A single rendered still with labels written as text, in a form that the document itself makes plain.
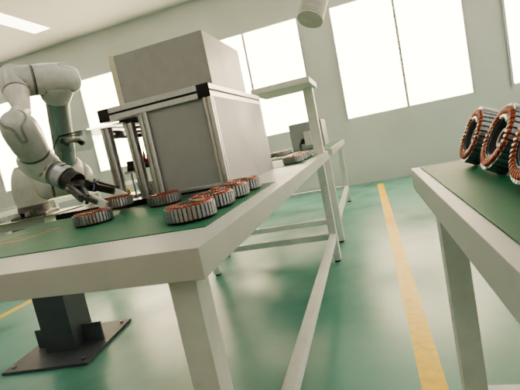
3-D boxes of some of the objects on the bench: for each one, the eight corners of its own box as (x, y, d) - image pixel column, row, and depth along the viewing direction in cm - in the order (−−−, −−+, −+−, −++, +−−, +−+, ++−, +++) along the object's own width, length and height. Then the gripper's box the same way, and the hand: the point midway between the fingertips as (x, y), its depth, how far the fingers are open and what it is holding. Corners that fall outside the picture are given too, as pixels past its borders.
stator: (184, 198, 138) (182, 187, 137) (179, 202, 127) (177, 191, 126) (152, 205, 137) (149, 194, 137) (145, 210, 126) (141, 198, 126)
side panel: (159, 202, 145) (138, 114, 141) (162, 200, 148) (142, 114, 144) (230, 189, 137) (210, 95, 133) (233, 188, 140) (213, 96, 136)
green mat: (-136, 278, 100) (-136, 278, 100) (48, 222, 159) (48, 221, 159) (205, 227, 74) (205, 226, 74) (275, 182, 133) (275, 181, 133)
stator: (86, 222, 124) (83, 210, 124) (120, 216, 123) (117, 204, 123) (66, 230, 113) (63, 217, 113) (104, 223, 112) (100, 210, 112)
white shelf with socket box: (265, 165, 242) (250, 90, 236) (278, 160, 277) (265, 94, 272) (323, 155, 232) (308, 75, 227) (328, 151, 268) (316, 82, 262)
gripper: (42, 173, 129) (97, 199, 123) (94, 165, 150) (142, 186, 145) (39, 194, 131) (92, 220, 125) (90, 183, 152) (138, 205, 147)
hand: (114, 200), depth 135 cm, fingers closed on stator, 11 cm apart
